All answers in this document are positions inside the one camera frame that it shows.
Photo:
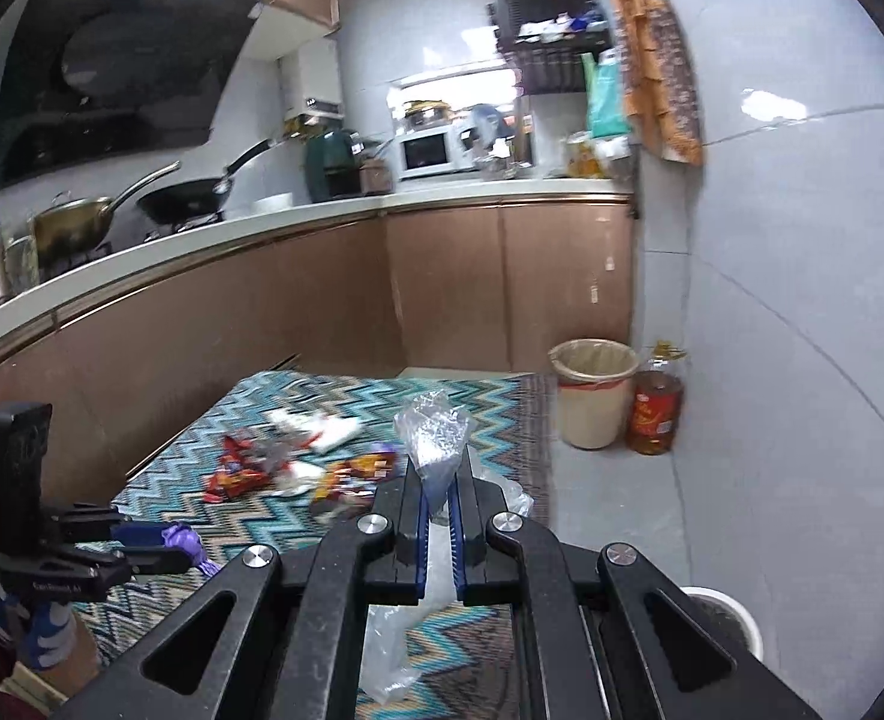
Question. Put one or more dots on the golden wok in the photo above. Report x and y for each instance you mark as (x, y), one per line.
(75, 229)

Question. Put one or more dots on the white bowl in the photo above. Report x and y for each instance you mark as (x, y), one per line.
(271, 202)

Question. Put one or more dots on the cooking oil bottle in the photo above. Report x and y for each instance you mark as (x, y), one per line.
(656, 412)

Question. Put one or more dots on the zigzag patterned tablecloth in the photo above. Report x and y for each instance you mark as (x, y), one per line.
(187, 465)

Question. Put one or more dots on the blue plastic bag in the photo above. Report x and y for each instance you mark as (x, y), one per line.
(487, 124)

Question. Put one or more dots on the white round bucket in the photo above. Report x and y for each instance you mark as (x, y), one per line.
(734, 607)

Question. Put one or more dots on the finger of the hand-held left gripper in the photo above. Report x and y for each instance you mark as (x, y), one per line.
(105, 521)
(149, 561)

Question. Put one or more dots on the green plastic bag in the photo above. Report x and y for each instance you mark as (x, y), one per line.
(607, 101)

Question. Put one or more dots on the clear plastic bag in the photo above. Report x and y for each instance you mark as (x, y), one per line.
(431, 427)

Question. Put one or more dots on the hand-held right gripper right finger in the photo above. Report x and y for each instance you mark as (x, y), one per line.
(455, 540)

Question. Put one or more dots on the white water heater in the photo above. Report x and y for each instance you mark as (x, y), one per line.
(318, 75)

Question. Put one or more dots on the purple scrap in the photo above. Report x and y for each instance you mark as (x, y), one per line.
(187, 540)

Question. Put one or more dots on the white crumpled tissue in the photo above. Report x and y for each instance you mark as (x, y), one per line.
(322, 427)
(299, 476)

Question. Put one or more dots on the orange snack wrapper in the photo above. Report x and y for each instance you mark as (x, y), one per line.
(352, 476)

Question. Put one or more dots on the yellow snack bag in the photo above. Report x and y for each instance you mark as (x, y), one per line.
(592, 157)

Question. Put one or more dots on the white microwave oven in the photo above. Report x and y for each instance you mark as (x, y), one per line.
(431, 154)

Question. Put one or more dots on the person's left hand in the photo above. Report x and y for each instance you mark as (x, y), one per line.
(45, 634)

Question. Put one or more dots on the red snack wrapper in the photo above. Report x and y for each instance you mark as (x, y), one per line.
(239, 472)

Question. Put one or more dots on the brown kitchen counter cabinet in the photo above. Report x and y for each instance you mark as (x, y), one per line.
(262, 300)

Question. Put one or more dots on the beige trash bin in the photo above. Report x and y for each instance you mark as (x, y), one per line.
(592, 405)

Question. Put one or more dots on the black frying pan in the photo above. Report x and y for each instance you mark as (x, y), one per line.
(187, 202)

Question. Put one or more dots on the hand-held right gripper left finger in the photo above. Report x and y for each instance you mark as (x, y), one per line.
(421, 540)

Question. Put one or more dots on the green kitchen appliance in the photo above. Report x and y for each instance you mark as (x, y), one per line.
(329, 165)

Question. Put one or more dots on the orange patterned hanging cloth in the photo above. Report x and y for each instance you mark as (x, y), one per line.
(659, 67)

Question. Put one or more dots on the black range hood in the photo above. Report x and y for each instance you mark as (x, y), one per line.
(127, 75)

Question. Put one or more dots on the black wall rack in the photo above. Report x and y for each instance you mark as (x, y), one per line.
(539, 30)

